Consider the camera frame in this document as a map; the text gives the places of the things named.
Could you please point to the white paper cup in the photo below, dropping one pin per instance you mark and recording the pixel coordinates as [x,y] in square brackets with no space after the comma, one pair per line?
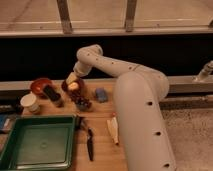
[29,102]

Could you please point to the red bowl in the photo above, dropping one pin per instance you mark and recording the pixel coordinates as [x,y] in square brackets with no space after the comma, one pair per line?
[37,86]

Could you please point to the black knife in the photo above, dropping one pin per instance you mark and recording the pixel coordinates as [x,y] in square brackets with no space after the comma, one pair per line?
[89,133]

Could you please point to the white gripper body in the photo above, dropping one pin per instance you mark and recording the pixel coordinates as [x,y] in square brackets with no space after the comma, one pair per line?
[71,78]

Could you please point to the green plastic tray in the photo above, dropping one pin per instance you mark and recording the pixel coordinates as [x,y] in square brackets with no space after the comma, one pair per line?
[39,144]

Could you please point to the dark grape bunch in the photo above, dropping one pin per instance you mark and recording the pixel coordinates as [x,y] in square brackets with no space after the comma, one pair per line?
[80,101]

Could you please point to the purple bowl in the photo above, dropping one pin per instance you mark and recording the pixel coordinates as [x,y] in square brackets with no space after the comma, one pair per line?
[64,86]

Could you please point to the yellow apple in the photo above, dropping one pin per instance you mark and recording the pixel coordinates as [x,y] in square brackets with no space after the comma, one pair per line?
[73,86]

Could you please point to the dark pepper grinder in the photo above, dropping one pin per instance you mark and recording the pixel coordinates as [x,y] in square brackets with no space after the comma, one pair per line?
[54,97]

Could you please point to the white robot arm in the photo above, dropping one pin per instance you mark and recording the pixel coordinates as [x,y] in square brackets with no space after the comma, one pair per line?
[137,93]

